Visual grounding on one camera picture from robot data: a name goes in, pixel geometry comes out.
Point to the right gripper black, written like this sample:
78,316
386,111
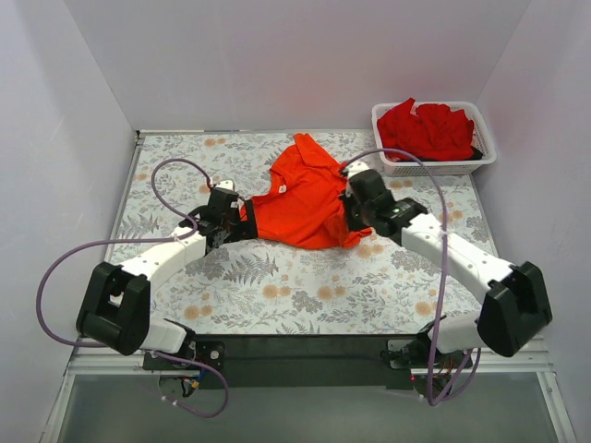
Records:
350,212

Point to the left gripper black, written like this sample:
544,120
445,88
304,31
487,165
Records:
249,218

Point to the orange t shirt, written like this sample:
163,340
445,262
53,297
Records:
303,207

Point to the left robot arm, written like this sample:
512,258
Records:
116,309

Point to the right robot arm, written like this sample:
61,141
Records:
514,300

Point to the red shirts pile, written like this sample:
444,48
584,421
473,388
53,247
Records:
408,125

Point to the floral table mat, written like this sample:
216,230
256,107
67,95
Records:
261,287

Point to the white plastic basket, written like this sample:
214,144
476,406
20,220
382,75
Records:
400,165

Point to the black garment in basket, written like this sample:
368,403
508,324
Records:
449,153

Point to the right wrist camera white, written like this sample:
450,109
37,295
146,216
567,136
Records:
354,168

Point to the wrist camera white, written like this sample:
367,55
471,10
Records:
354,168
225,184

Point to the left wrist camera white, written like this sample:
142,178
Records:
225,184

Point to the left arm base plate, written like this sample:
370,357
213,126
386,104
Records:
206,352

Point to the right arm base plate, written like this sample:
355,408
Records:
414,354

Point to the aluminium frame rail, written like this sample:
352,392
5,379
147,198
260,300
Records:
302,349

